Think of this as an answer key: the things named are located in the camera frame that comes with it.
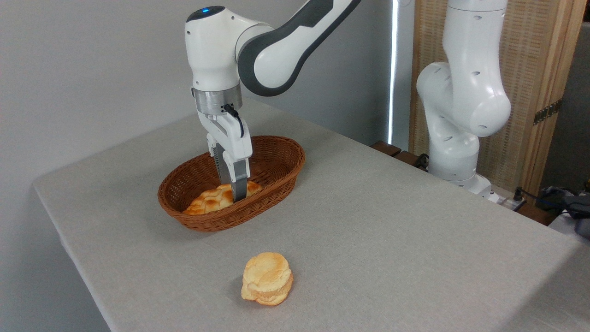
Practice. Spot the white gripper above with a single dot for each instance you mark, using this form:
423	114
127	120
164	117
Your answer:
233	138

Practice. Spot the braided golden bread loaf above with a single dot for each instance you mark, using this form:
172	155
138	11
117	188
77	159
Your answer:
212	199

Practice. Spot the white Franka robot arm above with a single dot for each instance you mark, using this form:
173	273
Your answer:
461	92

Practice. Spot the round pale bread bun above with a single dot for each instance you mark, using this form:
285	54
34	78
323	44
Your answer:
267	276

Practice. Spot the brown wicker basket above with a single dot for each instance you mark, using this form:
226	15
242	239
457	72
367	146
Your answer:
281	161

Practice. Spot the vertical white light strip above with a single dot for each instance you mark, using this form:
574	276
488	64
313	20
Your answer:
393	69

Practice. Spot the metal screen hinge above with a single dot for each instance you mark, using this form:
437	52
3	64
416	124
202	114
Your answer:
547	112

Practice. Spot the dark grey cloth bundle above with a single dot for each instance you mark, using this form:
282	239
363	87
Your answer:
560	196

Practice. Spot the wooden rattan folding screen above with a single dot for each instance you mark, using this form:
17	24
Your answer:
539	55

